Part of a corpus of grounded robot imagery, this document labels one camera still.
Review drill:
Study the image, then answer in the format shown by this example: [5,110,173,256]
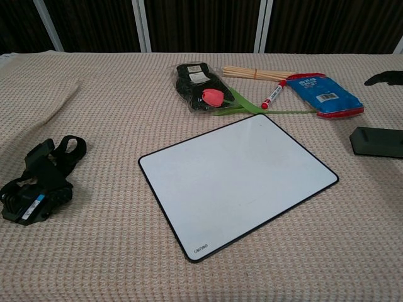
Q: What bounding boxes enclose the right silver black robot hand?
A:
[364,70,403,87]

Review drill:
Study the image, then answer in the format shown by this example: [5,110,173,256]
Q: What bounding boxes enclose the grey board eraser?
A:
[349,126,403,159]

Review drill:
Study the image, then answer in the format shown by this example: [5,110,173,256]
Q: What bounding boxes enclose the blue red snack packet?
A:
[285,72,366,120]

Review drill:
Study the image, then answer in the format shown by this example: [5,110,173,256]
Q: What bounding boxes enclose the red whiteboard marker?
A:
[260,79,287,110]

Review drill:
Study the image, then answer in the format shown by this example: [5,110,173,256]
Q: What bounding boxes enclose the bundle of wooden sticks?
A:
[222,65,295,82]

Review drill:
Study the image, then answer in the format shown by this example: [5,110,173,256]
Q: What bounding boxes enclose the red artificial tulip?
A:
[201,86,317,117]

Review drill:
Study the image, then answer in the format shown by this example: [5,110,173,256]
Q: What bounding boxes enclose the white dry-erase board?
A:
[137,113,340,262]

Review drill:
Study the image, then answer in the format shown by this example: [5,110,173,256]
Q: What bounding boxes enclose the black gloves in clear bag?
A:
[171,62,234,115]

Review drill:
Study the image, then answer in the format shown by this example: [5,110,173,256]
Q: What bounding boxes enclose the beige waffle tablecloth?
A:
[0,52,403,302]

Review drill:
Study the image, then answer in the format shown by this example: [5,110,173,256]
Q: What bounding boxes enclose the black strap harness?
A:
[0,135,88,226]

